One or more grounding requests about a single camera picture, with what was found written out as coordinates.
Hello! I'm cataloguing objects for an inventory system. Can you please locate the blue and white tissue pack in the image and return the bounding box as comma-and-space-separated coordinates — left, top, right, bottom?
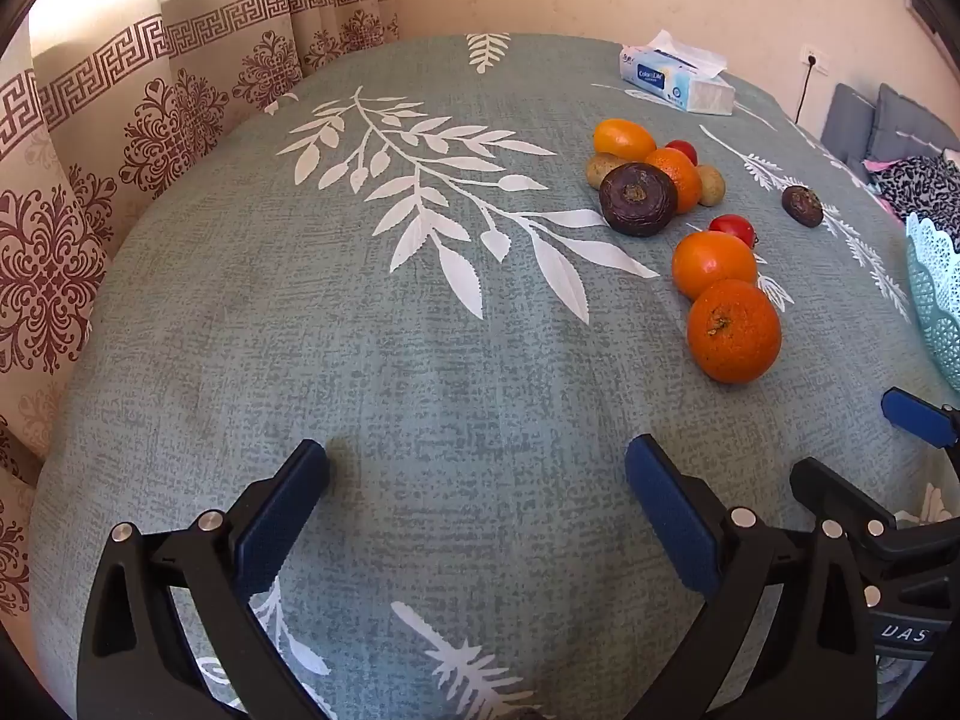
619, 29, 734, 118

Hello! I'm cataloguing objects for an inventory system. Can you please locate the pink cloth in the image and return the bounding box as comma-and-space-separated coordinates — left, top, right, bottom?
862, 157, 901, 217

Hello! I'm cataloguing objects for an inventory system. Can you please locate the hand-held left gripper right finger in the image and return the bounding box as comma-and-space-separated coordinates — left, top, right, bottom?
625, 433, 880, 720

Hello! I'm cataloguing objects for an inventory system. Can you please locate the grey pillow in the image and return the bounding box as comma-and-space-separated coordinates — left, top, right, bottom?
821, 82, 878, 160
870, 84, 960, 166

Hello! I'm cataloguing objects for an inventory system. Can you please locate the turquoise lace plastic basket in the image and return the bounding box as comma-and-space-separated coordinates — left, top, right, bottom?
904, 212, 960, 383

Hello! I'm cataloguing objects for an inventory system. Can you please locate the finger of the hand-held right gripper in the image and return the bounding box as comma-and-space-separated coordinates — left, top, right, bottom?
790, 457, 901, 541
881, 387, 960, 452

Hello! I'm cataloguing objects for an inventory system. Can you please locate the small dark purple fruit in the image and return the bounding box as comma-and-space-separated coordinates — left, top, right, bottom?
781, 185, 824, 229

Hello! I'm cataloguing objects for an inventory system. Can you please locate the large dark purple fruit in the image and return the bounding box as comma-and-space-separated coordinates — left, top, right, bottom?
599, 163, 680, 238

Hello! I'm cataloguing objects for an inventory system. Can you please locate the beige patterned curtain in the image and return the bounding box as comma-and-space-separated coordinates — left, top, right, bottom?
0, 0, 402, 616

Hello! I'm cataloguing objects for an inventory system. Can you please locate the orange citrus fruit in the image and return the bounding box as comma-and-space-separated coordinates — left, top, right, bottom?
687, 279, 782, 385
643, 147, 703, 215

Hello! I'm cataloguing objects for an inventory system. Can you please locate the leopard print cloth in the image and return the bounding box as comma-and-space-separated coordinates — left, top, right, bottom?
874, 155, 960, 223

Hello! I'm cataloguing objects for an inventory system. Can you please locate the green leaf-print cloth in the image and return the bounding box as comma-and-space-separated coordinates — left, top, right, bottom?
30, 31, 960, 720

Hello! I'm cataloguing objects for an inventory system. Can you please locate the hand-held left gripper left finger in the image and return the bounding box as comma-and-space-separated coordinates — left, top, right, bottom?
77, 439, 331, 720

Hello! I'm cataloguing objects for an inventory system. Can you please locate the yellow-orange oval fruit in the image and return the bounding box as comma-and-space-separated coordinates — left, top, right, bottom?
593, 118, 658, 163

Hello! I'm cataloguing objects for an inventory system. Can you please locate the smooth orange persimmon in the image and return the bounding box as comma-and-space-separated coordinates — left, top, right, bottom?
671, 231, 759, 302

